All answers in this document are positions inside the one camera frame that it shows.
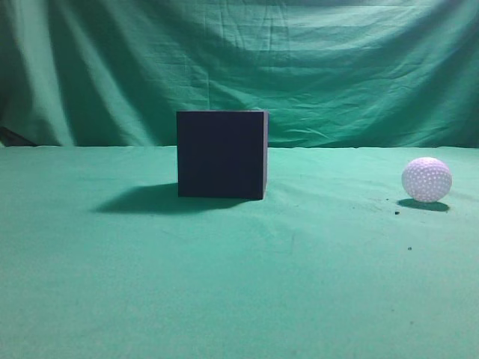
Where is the white dimpled golf ball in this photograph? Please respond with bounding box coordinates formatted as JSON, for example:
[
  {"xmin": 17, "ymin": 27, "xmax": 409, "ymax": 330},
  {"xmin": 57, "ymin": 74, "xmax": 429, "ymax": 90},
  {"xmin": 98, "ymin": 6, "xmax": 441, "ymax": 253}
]
[{"xmin": 401, "ymin": 157, "xmax": 453, "ymax": 203}]

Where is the dark blue cube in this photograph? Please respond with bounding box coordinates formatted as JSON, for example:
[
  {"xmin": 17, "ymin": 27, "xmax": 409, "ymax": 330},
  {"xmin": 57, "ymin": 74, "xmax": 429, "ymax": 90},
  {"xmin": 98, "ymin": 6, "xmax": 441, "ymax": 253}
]
[{"xmin": 176, "ymin": 110, "xmax": 269, "ymax": 200}]

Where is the green cloth backdrop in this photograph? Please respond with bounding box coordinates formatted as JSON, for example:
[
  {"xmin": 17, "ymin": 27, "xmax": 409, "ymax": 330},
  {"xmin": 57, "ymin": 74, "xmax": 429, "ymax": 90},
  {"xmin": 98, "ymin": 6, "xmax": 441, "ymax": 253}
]
[{"xmin": 1, "ymin": 1, "xmax": 478, "ymax": 358}]

